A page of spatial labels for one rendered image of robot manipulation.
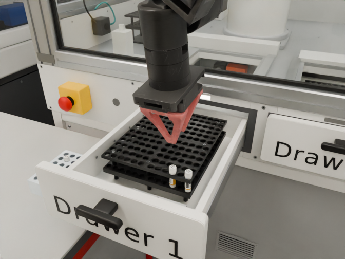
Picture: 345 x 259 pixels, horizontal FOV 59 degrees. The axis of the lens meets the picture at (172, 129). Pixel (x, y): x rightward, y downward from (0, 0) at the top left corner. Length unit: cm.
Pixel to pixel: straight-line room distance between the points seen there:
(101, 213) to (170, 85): 20
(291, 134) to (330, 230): 29
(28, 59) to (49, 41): 50
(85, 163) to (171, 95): 26
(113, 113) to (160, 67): 47
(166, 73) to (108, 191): 19
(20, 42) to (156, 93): 101
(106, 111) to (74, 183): 39
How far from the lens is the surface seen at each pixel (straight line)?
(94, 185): 47
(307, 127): 66
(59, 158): 78
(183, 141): 60
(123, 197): 45
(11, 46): 134
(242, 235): 94
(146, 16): 37
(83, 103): 84
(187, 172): 51
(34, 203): 73
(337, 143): 65
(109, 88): 82
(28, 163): 86
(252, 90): 66
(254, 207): 85
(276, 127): 67
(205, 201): 48
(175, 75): 40
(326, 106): 66
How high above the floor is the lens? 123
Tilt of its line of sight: 31 degrees down
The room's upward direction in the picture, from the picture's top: straight up
